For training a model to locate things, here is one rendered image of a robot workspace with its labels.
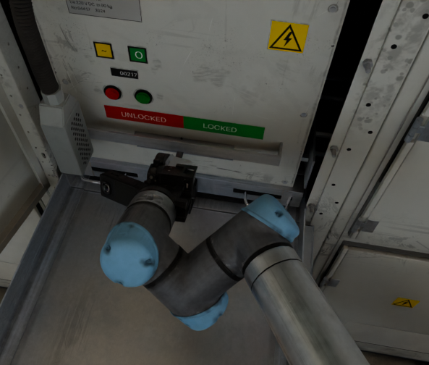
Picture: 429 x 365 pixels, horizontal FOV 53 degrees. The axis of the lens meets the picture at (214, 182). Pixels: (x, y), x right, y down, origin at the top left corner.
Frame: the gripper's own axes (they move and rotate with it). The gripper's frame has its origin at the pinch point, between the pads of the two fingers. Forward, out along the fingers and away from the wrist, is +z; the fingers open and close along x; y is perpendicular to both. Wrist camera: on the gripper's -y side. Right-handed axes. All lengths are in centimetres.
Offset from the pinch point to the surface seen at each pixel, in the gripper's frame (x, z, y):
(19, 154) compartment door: -4.7, 3.7, -33.9
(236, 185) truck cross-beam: -7.4, 9.0, 14.1
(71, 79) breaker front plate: 14.5, -1.2, -19.0
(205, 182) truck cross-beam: -7.9, 9.5, 7.1
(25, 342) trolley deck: -32.4, -21.2, -21.7
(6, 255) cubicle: -54, 31, -58
